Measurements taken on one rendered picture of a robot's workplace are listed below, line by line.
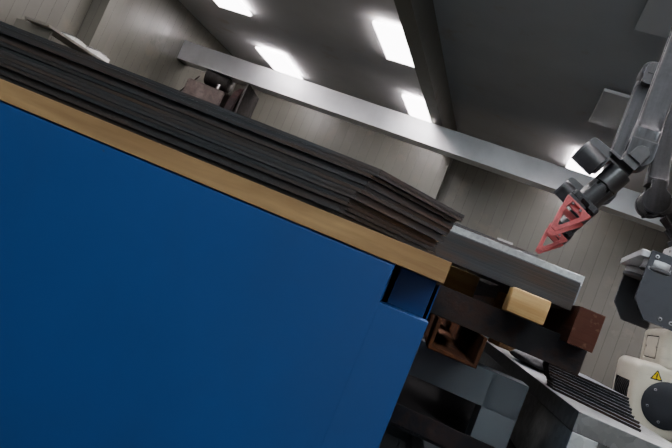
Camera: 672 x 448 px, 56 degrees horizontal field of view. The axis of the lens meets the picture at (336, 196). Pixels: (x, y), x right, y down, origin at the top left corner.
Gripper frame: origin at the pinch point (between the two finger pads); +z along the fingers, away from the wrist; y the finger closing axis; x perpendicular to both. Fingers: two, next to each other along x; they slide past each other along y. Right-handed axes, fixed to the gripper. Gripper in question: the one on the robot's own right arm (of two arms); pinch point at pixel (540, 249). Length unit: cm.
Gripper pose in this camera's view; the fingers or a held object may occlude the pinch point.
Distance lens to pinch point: 194.9
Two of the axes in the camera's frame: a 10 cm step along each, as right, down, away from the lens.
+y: -2.4, -1.8, -9.5
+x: 6.2, 7.3, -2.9
